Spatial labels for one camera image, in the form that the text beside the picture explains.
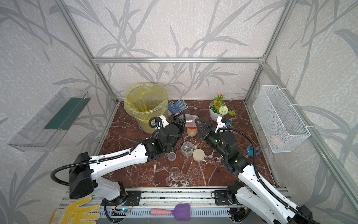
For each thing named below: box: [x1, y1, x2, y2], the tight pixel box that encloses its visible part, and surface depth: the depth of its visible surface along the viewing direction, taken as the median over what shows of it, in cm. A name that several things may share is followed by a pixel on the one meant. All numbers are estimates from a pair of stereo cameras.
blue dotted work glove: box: [167, 99, 189, 115], surface depth 118 cm
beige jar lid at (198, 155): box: [192, 148, 206, 162], surface depth 91 cm
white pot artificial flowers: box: [208, 94, 237, 122], surface depth 100 cm
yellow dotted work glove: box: [50, 196, 101, 224], surface depth 71 cm
